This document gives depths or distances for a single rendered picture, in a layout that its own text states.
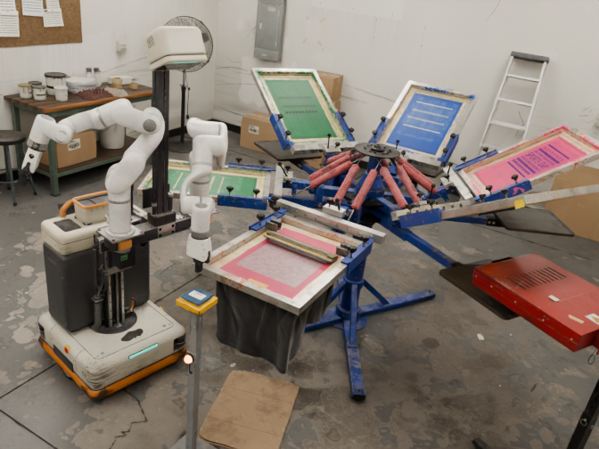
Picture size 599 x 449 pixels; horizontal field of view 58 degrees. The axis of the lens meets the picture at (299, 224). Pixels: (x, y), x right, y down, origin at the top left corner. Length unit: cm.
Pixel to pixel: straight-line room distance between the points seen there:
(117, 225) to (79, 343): 101
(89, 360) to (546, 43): 533
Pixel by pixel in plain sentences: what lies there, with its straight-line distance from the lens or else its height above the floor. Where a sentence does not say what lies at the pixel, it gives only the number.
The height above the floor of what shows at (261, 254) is 96.
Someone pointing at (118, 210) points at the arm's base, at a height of 126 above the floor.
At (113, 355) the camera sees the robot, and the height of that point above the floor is 28.
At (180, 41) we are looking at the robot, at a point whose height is 198.
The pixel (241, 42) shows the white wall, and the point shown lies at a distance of 797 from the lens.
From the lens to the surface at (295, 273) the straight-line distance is 266.
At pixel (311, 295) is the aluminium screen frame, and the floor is 99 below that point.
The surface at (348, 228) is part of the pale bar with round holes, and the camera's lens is 307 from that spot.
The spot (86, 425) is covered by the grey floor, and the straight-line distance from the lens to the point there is 325.
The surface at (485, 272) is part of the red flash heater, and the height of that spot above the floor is 110.
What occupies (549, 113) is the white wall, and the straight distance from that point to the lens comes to 660.
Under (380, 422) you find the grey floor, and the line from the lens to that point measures 336.
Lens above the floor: 229
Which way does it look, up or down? 25 degrees down
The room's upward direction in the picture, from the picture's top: 7 degrees clockwise
